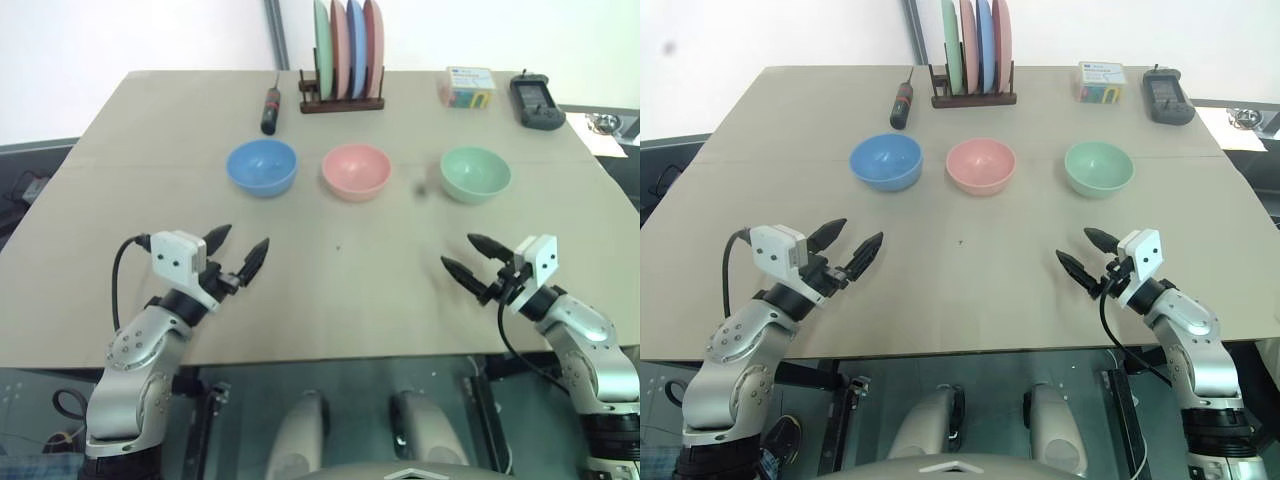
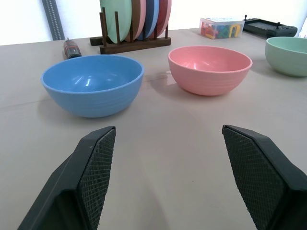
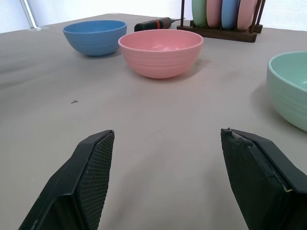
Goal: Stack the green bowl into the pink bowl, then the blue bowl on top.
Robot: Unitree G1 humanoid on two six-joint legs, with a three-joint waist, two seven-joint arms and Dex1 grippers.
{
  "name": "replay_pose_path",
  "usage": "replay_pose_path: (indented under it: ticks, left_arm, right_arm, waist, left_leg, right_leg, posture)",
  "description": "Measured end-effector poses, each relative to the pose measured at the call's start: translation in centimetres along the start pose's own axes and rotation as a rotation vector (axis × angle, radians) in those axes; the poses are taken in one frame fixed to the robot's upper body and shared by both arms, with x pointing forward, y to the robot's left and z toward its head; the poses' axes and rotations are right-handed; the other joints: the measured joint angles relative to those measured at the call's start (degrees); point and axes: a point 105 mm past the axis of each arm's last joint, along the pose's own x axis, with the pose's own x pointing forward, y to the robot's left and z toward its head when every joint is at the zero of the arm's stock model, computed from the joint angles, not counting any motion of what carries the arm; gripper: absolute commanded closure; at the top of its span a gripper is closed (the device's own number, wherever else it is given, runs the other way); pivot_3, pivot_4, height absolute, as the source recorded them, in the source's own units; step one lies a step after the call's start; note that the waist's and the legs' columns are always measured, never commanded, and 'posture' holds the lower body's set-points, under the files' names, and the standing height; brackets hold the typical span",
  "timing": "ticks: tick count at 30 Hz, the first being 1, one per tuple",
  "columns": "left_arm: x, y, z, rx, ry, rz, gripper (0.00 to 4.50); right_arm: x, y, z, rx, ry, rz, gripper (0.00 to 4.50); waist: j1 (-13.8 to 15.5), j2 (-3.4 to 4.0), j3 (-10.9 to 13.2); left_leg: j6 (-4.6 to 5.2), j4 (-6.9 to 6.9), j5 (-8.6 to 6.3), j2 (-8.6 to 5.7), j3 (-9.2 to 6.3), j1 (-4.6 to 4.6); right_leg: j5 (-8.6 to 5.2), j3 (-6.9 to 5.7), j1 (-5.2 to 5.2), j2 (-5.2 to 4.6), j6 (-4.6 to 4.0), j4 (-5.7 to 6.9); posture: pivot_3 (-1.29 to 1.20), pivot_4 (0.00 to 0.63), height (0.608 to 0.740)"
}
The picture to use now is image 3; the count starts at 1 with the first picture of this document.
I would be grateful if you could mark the green ribbed bowl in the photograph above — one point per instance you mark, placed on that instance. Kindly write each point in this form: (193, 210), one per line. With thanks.
(290, 88)

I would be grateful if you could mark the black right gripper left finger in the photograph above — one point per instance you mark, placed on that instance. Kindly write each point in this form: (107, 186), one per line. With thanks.
(79, 182)

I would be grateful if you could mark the green plate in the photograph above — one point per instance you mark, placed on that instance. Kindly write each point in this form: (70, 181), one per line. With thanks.
(199, 12)

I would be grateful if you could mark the pink plate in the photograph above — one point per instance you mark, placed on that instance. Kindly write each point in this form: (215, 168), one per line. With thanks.
(247, 14)
(213, 12)

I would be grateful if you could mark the pink ribbed bowl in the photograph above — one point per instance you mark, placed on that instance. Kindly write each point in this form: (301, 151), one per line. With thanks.
(160, 55)

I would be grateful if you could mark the white metal pole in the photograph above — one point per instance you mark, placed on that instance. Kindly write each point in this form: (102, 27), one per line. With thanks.
(30, 14)

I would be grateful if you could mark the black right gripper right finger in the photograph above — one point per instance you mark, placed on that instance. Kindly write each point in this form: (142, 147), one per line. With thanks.
(259, 182)

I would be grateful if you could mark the blue plate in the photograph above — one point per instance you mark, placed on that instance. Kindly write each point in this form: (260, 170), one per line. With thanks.
(229, 13)

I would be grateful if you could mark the dark wooden plate rack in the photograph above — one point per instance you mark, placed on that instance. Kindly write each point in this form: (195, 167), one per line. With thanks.
(216, 32)

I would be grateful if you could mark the black and red screwdriver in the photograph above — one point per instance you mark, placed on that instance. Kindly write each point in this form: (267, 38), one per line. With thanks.
(153, 24)

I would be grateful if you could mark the blue ribbed bowl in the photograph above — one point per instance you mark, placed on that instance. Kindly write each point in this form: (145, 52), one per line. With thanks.
(96, 38)

